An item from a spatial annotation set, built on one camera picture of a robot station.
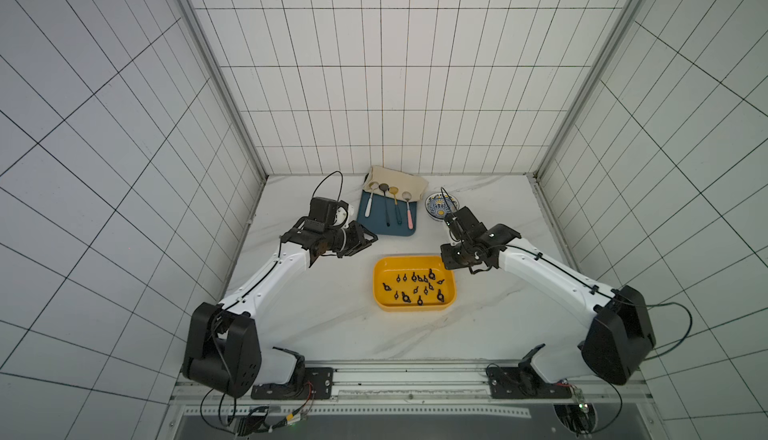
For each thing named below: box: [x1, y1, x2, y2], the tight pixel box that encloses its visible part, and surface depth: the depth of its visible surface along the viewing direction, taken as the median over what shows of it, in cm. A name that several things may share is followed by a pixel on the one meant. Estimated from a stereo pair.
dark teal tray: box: [356, 190, 417, 236], surface depth 109 cm
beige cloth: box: [363, 165, 429, 201], surface depth 120 cm
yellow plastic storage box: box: [373, 255, 457, 312], surface depth 90 cm
